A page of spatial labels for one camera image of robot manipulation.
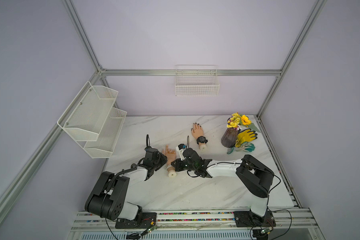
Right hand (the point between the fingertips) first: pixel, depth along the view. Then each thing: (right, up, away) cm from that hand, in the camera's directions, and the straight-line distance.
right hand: (172, 165), depth 88 cm
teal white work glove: (+50, +10, +13) cm, 53 cm away
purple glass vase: (+38, +16, +13) cm, 43 cm away
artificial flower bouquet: (+37, +27, -5) cm, 46 cm away
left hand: (-4, +3, +6) cm, 8 cm away
